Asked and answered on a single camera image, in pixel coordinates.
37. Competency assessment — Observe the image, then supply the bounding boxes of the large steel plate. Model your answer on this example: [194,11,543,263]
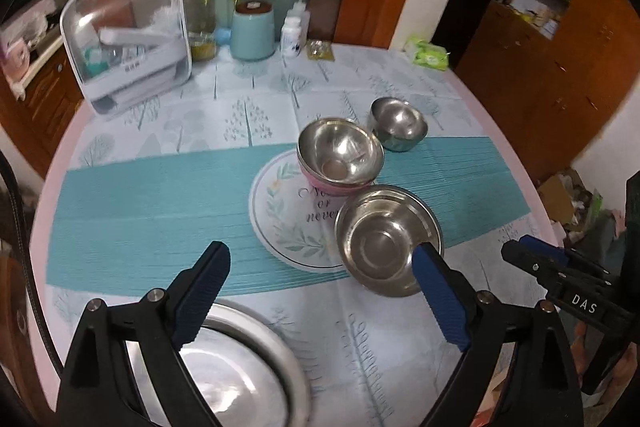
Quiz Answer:
[125,299,313,427]

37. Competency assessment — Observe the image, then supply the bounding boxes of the white clear-lid storage box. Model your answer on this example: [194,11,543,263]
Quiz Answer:
[60,0,194,116]

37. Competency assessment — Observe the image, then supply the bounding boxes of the small glass jar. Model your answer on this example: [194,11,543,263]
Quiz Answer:
[189,32,217,62]

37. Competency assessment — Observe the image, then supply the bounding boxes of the cardboard box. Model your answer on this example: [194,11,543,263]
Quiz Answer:
[537,167,601,228]

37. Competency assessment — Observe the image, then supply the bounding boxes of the wooden shelf cabinet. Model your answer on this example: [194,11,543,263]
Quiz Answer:
[455,0,640,188]

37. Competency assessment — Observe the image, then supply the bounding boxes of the small steel bowl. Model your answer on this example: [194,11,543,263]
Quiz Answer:
[368,97,429,153]

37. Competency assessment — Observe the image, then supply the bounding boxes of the large steel bowl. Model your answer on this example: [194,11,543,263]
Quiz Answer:
[334,185,445,299]

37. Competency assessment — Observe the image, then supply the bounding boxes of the wooden kitchen base cabinet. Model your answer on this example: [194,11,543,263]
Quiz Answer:
[0,42,86,172]

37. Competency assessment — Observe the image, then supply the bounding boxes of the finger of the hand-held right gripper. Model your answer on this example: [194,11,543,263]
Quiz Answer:
[519,234,609,281]
[501,239,566,303]

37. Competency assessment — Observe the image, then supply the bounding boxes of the teal canister with brown lid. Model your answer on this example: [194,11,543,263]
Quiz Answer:
[230,0,277,61]

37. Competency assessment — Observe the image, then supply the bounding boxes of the white plastic bottles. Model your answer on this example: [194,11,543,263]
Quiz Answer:
[277,0,307,42]

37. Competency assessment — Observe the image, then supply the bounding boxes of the round leaf-print placemat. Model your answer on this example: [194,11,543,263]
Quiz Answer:
[249,149,381,271]

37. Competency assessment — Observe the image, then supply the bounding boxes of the steel bowl with pink outside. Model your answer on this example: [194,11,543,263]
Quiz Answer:
[296,118,385,198]

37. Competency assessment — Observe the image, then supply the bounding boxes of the green wet wipes pack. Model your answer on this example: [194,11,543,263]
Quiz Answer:
[404,37,450,70]

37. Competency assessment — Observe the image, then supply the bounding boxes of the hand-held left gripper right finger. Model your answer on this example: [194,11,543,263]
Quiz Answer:
[412,243,583,427]

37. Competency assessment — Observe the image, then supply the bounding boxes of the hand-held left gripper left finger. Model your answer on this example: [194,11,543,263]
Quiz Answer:
[55,241,232,427]

